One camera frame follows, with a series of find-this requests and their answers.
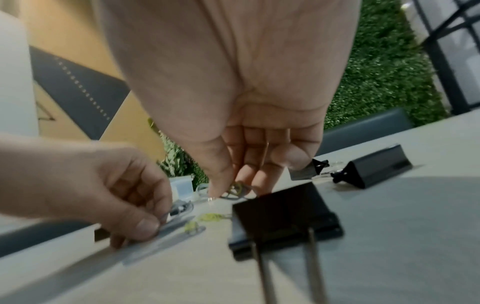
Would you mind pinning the yellow paper clip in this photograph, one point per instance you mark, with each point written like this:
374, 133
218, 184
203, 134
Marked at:
192, 228
210, 217

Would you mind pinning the black window frame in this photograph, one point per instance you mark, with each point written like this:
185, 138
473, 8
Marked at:
442, 56

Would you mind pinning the large black binder clip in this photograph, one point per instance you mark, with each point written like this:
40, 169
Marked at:
277, 219
375, 169

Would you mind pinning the person's left hand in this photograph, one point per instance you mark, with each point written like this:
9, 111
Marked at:
75, 184

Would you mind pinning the white plant pot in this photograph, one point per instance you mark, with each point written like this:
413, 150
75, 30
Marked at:
182, 187

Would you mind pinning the green hedge wall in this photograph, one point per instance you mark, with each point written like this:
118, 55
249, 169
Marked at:
382, 74

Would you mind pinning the yellow-grey paper clip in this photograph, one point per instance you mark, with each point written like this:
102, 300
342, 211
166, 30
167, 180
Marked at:
238, 190

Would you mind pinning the person's right hand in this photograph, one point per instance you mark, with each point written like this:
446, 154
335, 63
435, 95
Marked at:
225, 74

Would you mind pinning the grey chair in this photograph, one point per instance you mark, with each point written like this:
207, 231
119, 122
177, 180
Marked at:
367, 127

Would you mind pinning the green potted plant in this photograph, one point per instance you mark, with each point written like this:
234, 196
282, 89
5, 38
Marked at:
176, 157

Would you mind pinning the medium black binder clip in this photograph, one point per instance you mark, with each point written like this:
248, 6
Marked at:
302, 173

